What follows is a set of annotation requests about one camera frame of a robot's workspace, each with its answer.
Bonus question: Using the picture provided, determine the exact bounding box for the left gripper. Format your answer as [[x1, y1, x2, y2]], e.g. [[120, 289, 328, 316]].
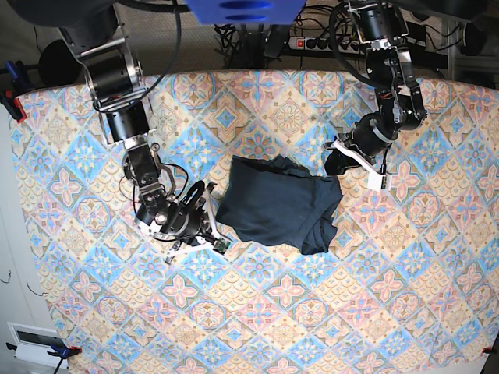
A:
[[324, 112, 399, 176]]

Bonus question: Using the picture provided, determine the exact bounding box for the orange clamp bottom right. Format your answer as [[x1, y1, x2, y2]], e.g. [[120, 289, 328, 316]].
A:
[[482, 347, 497, 355]]

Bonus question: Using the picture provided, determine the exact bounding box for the blue orange clamp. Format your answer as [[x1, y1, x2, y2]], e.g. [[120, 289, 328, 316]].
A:
[[5, 343, 82, 373], [1, 60, 29, 123]]

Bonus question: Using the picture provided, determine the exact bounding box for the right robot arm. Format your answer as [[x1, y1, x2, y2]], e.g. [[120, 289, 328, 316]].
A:
[[59, 1, 230, 263]]

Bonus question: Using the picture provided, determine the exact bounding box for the blue orange clamp bottom left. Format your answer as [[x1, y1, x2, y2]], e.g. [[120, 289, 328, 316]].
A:
[[5, 343, 82, 373]]

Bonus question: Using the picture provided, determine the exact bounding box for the white power strip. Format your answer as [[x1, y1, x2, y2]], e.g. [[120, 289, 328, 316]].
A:
[[288, 37, 361, 53]]

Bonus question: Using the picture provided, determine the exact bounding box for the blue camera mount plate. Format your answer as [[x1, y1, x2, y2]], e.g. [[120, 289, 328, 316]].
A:
[[186, 0, 306, 25]]

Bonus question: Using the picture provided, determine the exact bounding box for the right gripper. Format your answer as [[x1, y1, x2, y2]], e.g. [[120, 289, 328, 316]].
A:
[[163, 181, 223, 265]]

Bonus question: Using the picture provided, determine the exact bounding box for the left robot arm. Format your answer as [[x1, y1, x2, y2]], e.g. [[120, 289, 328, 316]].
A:
[[324, 1, 427, 175]]

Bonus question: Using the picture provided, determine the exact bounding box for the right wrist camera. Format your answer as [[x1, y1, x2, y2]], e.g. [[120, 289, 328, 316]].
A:
[[213, 238, 231, 256]]

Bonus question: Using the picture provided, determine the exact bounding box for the dark navy t-shirt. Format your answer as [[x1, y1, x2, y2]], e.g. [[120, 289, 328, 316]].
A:
[[216, 155, 343, 256]]

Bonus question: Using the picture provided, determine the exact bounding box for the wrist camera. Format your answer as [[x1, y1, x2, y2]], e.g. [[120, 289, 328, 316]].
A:
[[213, 238, 231, 256], [367, 171, 392, 192]]

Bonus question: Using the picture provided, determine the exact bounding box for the blue orange clamp top left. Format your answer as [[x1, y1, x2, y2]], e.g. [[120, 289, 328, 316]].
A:
[[1, 60, 29, 123]]

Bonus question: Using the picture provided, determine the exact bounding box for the white wall outlet box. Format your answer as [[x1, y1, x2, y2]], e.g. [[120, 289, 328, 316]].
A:
[[8, 322, 64, 368]]

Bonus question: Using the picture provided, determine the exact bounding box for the patterned colourful tablecloth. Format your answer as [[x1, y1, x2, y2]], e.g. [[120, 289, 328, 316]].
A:
[[9, 79, 498, 373]]

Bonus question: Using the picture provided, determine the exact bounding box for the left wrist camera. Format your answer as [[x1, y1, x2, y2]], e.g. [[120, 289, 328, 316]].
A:
[[367, 171, 392, 192]]

